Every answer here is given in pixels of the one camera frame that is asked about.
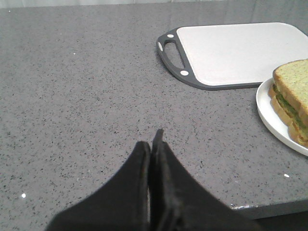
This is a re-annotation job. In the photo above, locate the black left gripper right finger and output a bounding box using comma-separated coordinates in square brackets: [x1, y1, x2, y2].
[149, 129, 262, 231]

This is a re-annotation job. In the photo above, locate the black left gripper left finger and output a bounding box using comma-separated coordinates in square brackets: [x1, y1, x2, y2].
[46, 141, 151, 231]

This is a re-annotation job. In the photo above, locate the bread slice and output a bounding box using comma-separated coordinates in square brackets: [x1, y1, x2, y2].
[272, 59, 308, 116]
[268, 84, 308, 148]

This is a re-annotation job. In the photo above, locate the white round plate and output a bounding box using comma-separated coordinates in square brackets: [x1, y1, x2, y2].
[256, 78, 308, 156]

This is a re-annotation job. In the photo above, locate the white cutting board grey rim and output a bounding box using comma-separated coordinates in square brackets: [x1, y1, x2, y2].
[156, 22, 308, 90]

